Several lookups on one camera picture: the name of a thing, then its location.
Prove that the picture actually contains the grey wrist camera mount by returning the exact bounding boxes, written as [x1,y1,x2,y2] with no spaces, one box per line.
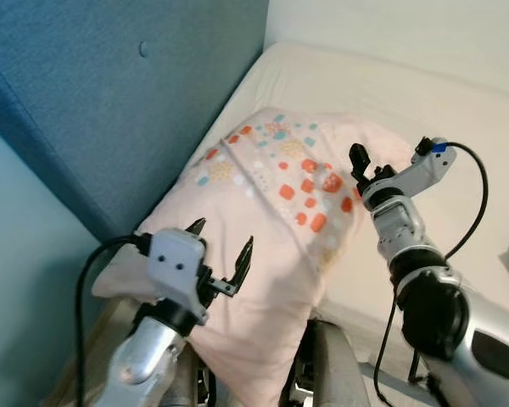
[390,137,450,198]
[144,229,211,327]

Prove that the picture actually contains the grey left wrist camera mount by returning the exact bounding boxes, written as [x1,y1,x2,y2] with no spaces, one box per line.
[144,229,211,327]

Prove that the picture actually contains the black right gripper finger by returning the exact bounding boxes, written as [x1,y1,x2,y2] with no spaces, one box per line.
[349,142,374,183]

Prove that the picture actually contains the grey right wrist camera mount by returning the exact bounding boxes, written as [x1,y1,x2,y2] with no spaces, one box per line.
[390,137,450,198]

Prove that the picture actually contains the beige bed mattress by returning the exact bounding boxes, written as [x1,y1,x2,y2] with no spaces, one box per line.
[187,38,509,374]

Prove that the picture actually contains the teal upholstered headboard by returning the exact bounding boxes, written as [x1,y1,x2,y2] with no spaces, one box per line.
[0,0,271,243]

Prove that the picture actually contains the silver right robot leg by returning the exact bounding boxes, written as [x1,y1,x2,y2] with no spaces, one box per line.
[284,318,370,407]

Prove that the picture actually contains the pink patterned pillow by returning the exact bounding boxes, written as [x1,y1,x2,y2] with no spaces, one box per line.
[92,108,417,407]

